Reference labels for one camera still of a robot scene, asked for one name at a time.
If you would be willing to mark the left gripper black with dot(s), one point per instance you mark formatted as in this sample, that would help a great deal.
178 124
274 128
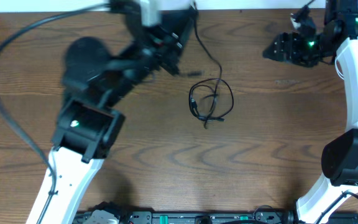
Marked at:
173 47

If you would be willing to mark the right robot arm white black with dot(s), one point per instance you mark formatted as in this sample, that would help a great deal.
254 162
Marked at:
336 45

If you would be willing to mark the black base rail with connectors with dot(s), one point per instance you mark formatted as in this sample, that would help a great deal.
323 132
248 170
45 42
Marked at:
111 213

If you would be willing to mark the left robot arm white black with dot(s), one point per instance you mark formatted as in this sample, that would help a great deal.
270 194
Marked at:
94 81

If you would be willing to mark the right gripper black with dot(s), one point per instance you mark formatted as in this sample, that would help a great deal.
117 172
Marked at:
291 50

